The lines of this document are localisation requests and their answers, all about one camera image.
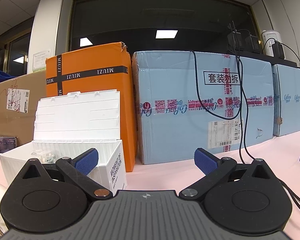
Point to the black box device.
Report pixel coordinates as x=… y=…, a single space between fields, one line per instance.
x=253 y=44

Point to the orange cardboard box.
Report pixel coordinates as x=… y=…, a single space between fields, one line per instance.
x=90 y=60

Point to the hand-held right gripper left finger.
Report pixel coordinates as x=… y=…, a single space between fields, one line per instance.
x=86 y=161

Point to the black power adapter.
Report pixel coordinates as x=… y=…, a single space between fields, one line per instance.
x=278 y=50

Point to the white wall notice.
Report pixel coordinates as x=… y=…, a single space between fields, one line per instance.
x=41 y=60

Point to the clear plastic container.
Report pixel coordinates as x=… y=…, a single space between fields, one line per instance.
x=43 y=157

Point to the dark glass window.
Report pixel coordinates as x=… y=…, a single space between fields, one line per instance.
x=140 y=20

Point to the black box with antennas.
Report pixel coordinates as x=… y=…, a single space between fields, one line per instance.
x=236 y=41

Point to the pink desktop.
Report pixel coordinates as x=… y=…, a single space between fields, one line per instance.
x=165 y=175

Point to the white cylindrical appliance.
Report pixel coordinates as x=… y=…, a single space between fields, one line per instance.
x=268 y=36

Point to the large light blue cardboard box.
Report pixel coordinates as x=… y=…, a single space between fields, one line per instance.
x=177 y=130

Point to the blue cloth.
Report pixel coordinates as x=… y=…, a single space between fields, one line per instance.
x=0 y=76

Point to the gold framed glass door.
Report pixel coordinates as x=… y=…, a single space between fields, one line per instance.
x=17 y=52

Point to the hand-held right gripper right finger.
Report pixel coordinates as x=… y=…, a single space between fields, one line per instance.
x=206 y=160

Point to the black shelf board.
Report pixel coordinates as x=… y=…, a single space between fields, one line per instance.
x=277 y=60

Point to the dark purple case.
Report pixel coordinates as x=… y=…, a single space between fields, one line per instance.
x=5 y=145

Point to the brown cardboard box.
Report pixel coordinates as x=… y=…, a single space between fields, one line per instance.
x=0 y=110

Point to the white lidded storage box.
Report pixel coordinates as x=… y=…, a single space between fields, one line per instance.
x=77 y=115

